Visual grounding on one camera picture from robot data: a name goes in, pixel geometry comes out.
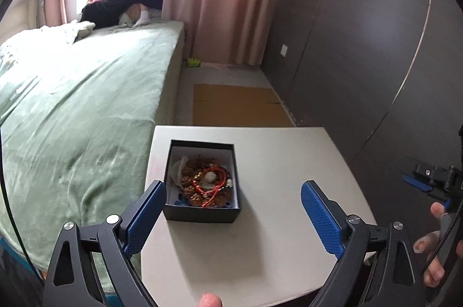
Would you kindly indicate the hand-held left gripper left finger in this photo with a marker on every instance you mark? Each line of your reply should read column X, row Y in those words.
column 144, row 216

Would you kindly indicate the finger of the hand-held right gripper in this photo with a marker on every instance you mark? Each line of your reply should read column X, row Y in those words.
column 416, row 181

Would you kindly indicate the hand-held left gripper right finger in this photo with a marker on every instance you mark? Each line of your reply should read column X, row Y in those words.
column 322, row 220

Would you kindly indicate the blue jewelry piece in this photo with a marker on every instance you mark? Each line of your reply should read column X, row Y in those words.
column 179, row 202

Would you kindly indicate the black jewelry box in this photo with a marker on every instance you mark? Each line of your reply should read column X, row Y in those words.
column 199, row 214

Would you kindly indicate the white plastic bag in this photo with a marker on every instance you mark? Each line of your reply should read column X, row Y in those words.
column 177, row 171

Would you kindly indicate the person's right hand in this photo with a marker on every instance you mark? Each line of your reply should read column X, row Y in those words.
column 427, row 243

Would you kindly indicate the person's left hand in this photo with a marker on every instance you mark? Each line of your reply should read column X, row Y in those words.
column 209, row 301

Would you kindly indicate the bed with green cover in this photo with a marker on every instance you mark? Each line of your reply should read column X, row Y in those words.
column 79, row 111

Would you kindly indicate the beige bed base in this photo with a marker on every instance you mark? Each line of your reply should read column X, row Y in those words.
column 173, row 89

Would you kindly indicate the brown cardboard sheet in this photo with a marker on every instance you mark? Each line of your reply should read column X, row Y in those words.
column 235, row 106

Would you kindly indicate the small green object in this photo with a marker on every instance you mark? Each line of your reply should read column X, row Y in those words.
column 193, row 62

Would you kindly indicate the white cloth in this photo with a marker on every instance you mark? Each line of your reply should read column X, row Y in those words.
column 143, row 17

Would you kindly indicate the dark clothes pile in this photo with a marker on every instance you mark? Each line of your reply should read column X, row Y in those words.
column 119, row 3

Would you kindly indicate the beige headboard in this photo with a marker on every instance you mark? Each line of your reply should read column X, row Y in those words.
column 18, row 17

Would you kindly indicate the white wall socket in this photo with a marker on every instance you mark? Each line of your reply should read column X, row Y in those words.
column 284, row 50

